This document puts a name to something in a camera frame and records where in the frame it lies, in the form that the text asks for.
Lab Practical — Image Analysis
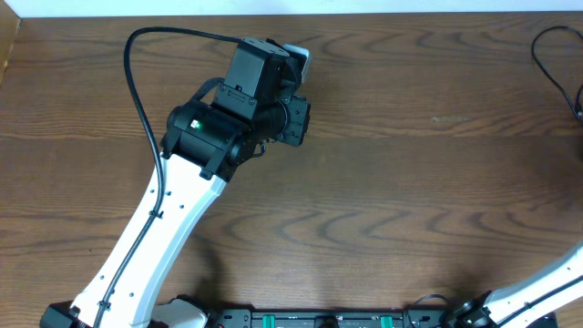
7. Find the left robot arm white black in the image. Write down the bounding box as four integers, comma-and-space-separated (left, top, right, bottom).
40, 37, 312, 327

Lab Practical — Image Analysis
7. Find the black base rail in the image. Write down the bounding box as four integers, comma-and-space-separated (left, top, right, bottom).
149, 293, 559, 328

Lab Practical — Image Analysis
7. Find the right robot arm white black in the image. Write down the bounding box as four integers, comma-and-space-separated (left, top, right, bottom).
444, 243, 582, 328

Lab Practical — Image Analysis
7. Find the thin black cable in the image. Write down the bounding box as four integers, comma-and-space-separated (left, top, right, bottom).
530, 25, 583, 127

